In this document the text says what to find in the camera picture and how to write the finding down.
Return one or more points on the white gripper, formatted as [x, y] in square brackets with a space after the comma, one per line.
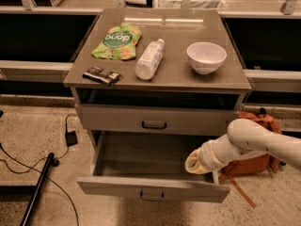
[207, 157]

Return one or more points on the grey drawer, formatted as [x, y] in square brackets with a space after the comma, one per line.
[149, 167]
[161, 120]

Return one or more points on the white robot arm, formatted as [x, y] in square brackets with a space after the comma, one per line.
[244, 139]

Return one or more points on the grey drawer cabinet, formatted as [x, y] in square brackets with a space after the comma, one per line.
[175, 84]

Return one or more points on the grey top drawer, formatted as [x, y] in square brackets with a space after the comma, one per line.
[161, 120]

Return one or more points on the orange backpack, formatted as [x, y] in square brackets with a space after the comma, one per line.
[256, 164]

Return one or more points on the white bowl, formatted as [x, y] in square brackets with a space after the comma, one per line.
[205, 57]

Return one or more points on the clear plastic water bottle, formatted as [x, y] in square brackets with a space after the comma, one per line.
[148, 63]

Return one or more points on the black power adapter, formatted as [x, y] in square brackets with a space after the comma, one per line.
[71, 138]

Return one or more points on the black snack bar wrapper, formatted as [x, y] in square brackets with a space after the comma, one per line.
[102, 75]

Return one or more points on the green snack bag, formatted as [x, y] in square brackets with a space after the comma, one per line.
[119, 43]

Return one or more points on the black metal pole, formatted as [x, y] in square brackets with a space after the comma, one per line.
[37, 190]

